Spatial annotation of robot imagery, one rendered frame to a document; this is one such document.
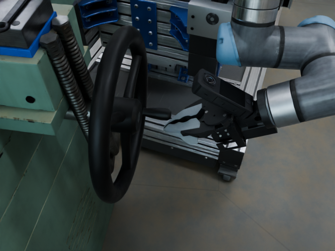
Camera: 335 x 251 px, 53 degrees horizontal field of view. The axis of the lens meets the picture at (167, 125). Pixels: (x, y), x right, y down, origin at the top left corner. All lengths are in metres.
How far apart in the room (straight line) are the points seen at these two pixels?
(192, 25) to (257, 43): 0.36
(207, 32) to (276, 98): 0.41
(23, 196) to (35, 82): 0.27
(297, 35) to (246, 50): 0.09
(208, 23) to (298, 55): 0.36
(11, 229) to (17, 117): 0.23
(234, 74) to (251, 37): 0.98
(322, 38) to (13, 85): 0.49
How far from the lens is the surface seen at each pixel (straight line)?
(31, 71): 0.46
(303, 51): 0.62
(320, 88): 0.57
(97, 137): 0.43
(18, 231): 0.69
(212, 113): 0.61
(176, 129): 0.64
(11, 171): 0.62
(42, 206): 0.75
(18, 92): 0.50
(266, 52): 0.61
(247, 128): 0.63
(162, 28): 1.13
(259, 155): 1.55
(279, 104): 0.57
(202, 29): 0.93
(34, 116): 0.51
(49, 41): 0.46
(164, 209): 1.36
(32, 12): 0.47
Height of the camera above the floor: 1.23
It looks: 50 degrees down
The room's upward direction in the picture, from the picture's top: straight up
